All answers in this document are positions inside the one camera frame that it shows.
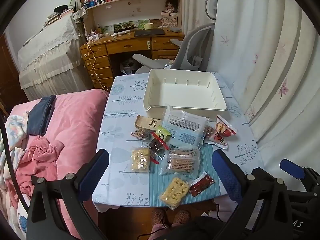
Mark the clear wafer snack packet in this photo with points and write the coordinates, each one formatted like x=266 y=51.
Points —
x=181 y=162

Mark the yellow puffed rice packet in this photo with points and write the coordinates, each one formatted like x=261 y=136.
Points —
x=174 y=192
x=140 y=159

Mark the trash bin with bag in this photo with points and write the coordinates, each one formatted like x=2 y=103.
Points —
x=128 y=66

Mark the cardboard box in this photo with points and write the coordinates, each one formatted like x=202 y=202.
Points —
x=170 y=20

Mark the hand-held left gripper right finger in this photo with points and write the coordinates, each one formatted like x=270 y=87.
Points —
x=225 y=175

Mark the pink blanket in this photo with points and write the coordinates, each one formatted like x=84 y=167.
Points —
x=75 y=130

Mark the black desk pad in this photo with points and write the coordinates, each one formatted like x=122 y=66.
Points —
x=149 y=32

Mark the grey office chair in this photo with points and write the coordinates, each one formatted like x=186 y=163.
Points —
x=190 y=52

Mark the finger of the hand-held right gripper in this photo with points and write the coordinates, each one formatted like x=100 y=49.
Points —
x=291 y=167

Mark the small nut snack packet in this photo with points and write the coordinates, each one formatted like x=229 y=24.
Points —
x=208 y=131

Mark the walnut date snack packet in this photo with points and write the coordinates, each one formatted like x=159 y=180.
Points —
x=141 y=133

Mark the white leaf print curtain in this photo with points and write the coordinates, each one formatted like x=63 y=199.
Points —
x=262 y=55

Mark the doll figure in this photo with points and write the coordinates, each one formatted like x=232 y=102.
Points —
x=171 y=6

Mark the pink crumpled garment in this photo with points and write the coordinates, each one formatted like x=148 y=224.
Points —
x=45 y=152

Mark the dark red sauce packet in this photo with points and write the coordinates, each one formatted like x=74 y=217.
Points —
x=201 y=185

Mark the leaf print tablecloth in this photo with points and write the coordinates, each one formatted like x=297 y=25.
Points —
x=120 y=135

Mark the green pastry packet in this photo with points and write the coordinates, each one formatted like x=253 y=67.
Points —
x=163 y=133

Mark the navy pants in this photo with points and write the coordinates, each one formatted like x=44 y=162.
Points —
x=37 y=120

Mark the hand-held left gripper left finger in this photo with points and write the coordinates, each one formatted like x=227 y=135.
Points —
x=96 y=170

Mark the large clear blue packet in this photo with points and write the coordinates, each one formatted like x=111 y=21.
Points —
x=185 y=127

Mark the red apple print packet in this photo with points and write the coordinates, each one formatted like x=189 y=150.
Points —
x=225 y=127

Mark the floral printed quilt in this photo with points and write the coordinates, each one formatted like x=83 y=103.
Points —
x=12 y=130

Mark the pink knit slipper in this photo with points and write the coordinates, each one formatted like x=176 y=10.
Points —
x=158 y=216
x=182 y=217

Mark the lace covered piano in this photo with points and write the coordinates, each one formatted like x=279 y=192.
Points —
x=50 y=50

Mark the wooden desk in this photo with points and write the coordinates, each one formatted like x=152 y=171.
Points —
x=125 y=46

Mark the brown cracker packet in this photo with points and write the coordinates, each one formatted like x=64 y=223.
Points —
x=147 y=123

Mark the dark snack packet red edges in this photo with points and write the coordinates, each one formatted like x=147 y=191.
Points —
x=156 y=146

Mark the floral fabric bag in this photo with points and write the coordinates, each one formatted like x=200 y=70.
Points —
x=80 y=15

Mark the wooden bookshelf hutch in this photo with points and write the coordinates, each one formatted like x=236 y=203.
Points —
x=140 y=5

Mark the white plastic bin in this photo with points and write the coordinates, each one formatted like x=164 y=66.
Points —
x=185 y=92

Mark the person's dark clothing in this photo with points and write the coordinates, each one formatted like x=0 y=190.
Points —
x=195 y=230

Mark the stack of books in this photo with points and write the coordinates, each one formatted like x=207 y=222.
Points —
x=57 y=16

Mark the dark wooden cabinet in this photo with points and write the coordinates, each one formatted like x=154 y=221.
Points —
x=8 y=75

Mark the cream mug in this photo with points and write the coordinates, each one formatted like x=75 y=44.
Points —
x=149 y=26

